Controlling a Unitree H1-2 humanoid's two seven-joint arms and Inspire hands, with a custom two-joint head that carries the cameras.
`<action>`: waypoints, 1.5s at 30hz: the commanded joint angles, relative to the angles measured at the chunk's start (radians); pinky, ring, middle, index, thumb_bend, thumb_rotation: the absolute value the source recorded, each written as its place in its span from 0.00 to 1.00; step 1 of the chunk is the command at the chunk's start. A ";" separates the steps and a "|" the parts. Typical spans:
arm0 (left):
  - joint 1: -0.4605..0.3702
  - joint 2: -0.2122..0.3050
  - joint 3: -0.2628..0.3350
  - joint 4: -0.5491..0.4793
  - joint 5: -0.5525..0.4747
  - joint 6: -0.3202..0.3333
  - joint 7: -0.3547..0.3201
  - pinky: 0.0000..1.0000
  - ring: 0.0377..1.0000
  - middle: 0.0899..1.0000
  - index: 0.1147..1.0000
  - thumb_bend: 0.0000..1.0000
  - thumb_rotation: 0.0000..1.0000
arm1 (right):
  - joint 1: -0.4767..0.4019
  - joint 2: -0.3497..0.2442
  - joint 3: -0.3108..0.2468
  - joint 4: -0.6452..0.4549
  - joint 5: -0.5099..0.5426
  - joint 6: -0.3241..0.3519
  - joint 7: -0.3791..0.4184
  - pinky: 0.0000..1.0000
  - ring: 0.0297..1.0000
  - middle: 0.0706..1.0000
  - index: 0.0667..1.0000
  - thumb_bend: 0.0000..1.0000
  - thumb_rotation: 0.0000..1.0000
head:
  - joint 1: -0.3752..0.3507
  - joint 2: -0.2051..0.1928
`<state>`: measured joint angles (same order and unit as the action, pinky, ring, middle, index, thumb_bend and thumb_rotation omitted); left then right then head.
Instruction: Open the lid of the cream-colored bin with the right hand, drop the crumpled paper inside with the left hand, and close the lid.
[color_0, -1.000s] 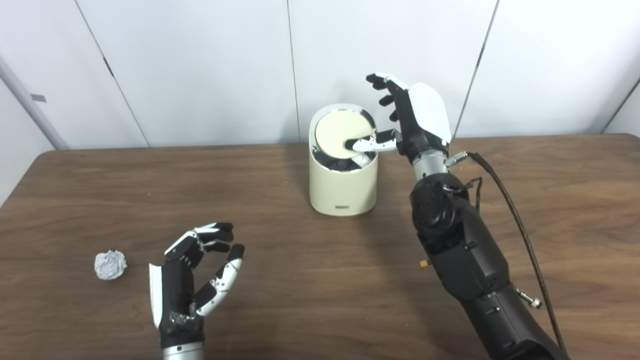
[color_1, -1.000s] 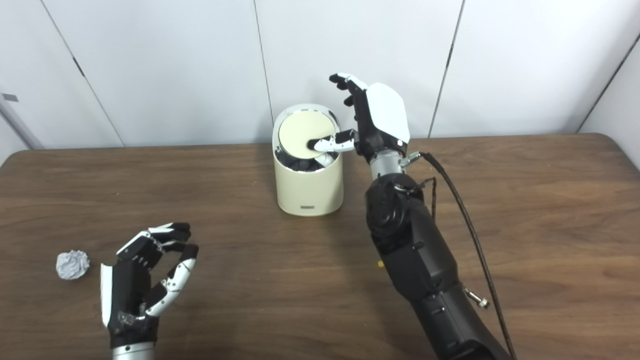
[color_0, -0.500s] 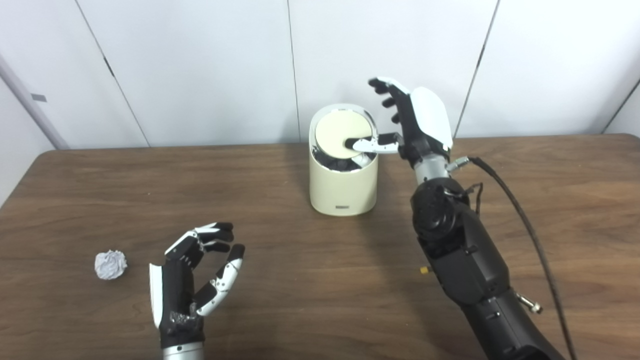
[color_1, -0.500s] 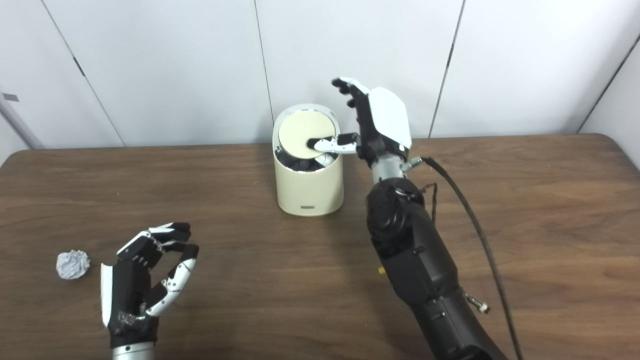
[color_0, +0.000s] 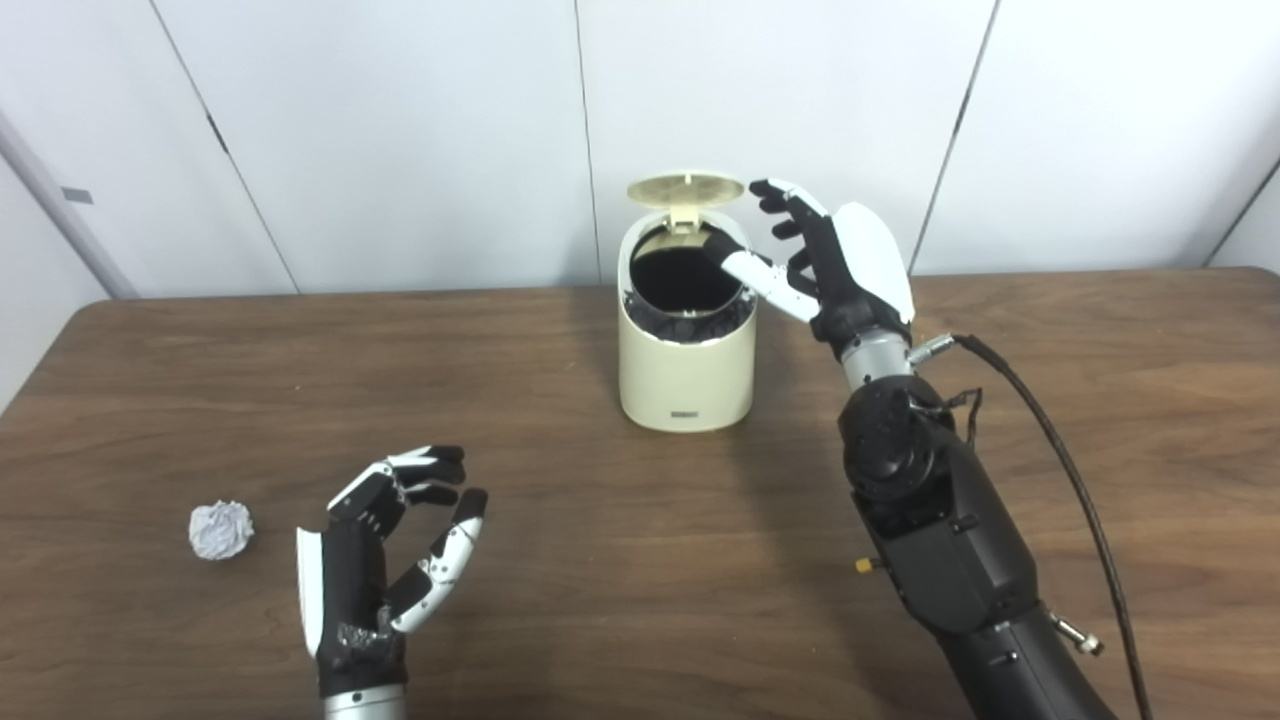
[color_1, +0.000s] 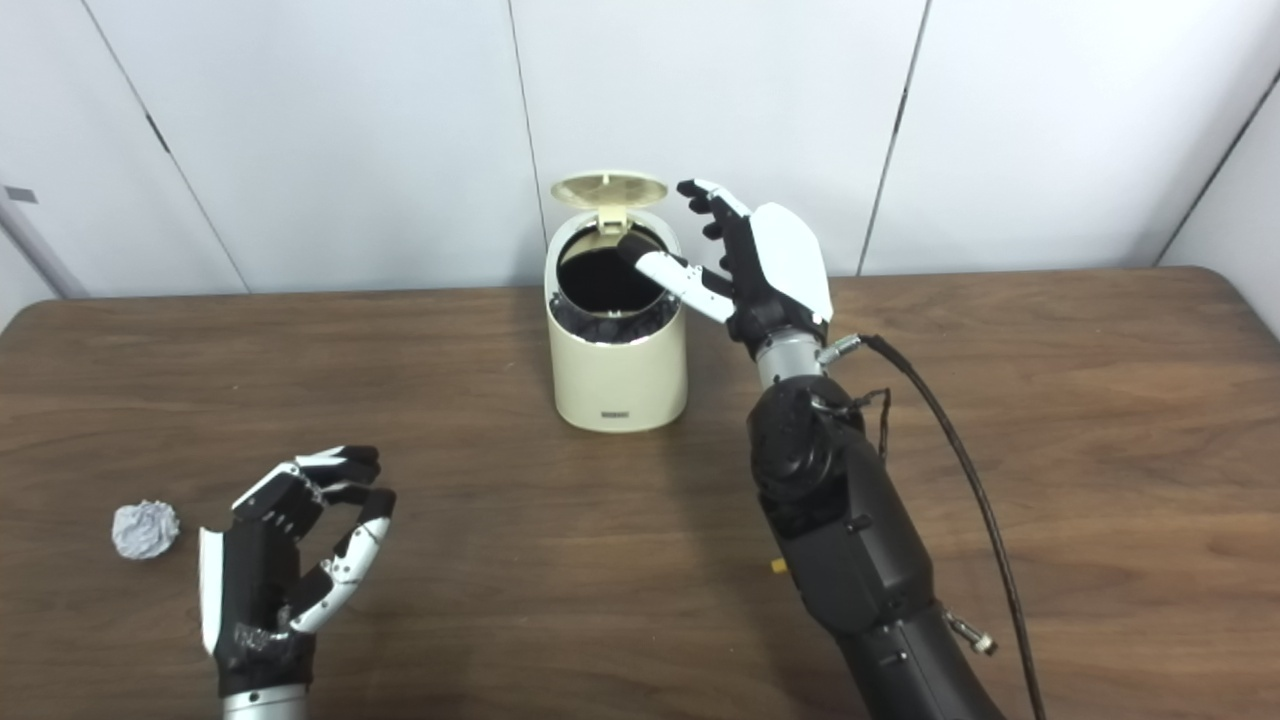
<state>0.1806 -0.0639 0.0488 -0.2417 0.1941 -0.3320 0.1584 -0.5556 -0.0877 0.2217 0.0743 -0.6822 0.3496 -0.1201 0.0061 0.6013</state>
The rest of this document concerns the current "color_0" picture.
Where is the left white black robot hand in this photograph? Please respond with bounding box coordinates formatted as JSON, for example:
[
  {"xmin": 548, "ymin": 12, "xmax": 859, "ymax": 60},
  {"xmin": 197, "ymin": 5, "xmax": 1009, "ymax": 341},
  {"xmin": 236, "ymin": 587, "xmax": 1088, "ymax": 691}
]
[{"xmin": 295, "ymin": 445, "xmax": 489, "ymax": 698}]

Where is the white paper ball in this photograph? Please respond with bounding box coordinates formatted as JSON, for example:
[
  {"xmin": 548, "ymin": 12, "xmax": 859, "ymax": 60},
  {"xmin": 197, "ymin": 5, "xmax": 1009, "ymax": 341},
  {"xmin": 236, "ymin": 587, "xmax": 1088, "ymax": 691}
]
[{"xmin": 188, "ymin": 501, "xmax": 255, "ymax": 561}]

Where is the black bin liner bag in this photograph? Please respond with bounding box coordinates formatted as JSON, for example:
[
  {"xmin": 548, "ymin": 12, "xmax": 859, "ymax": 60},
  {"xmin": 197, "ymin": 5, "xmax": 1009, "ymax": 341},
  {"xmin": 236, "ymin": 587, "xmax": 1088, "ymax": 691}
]
[{"xmin": 622, "ymin": 225, "xmax": 756, "ymax": 346}]

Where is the cream round bin lid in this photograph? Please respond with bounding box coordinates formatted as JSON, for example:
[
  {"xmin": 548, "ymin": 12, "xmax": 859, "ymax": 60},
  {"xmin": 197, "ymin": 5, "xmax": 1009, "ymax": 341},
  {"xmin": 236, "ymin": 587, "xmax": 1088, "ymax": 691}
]
[{"xmin": 627, "ymin": 172, "xmax": 746, "ymax": 236}]

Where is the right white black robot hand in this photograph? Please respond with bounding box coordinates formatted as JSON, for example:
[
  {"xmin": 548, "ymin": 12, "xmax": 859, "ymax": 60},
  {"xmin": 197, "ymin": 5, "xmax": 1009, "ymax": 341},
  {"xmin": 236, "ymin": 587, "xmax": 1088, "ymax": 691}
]
[{"xmin": 700, "ymin": 178, "xmax": 916, "ymax": 359}]

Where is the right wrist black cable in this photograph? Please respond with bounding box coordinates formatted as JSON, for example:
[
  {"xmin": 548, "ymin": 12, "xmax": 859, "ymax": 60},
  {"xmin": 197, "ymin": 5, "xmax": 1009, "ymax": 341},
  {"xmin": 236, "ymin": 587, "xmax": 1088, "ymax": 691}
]
[{"xmin": 908, "ymin": 333, "xmax": 1156, "ymax": 720}]

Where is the cream-colored round bin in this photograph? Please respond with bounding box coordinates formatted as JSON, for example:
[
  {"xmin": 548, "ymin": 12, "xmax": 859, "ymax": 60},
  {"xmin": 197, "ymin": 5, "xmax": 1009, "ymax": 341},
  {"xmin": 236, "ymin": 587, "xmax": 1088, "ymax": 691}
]
[{"xmin": 617, "ymin": 172, "xmax": 758, "ymax": 434}]

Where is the grey partition post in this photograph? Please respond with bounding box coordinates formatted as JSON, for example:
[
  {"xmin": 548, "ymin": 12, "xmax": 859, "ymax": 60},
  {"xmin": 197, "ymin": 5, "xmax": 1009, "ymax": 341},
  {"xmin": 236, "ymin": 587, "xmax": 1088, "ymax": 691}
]
[{"xmin": 0, "ymin": 110, "xmax": 139, "ymax": 301}]

